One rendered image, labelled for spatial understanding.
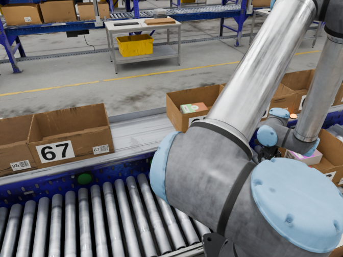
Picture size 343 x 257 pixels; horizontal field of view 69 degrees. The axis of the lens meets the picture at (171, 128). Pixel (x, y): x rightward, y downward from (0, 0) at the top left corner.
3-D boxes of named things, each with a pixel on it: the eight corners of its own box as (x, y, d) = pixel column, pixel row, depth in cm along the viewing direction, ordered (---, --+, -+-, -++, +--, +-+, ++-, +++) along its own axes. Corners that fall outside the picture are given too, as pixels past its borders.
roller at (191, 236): (201, 242, 108) (201, 249, 111) (165, 164, 149) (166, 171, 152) (191, 247, 107) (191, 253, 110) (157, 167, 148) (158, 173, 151)
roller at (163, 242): (166, 254, 103) (175, 254, 106) (139, 170, 144) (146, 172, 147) (160, 261, 105) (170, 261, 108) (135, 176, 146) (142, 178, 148)
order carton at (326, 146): (291, 199, 127) (301, 175, 117) (259, 162, 150) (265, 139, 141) (353, 182, 136) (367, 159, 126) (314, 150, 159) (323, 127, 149)
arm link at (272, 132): (284, 135, 103) (292, 122, 111) (256, 126, 108) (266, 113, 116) (278, 153, 108) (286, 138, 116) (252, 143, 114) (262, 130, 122)
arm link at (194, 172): (212, 226, 40) (350, -44, 64) (130, 178, 48) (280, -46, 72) (220, 239, 52) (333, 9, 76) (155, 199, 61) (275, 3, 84)
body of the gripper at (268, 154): (267, 165, 129) (272, 147, 122) (257, 154, 135) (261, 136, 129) (279, 161, 131) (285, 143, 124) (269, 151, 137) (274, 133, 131)
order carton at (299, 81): (290, 116, 168) (297, 93, 159) (264, 97, 191) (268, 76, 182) (336, 106, 179) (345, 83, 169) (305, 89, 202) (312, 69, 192)
